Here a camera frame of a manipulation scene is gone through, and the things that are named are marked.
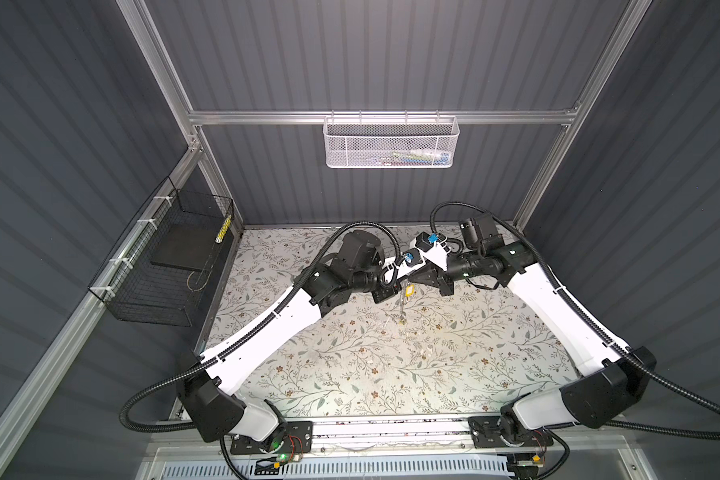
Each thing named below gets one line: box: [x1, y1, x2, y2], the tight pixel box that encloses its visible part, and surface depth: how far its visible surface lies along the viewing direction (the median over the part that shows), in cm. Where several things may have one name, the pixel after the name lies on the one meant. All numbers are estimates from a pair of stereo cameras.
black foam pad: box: [150, 224, 216, 272], surface depth 78 cm
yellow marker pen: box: [214, 214, 232, 244], surface depth 82 cm
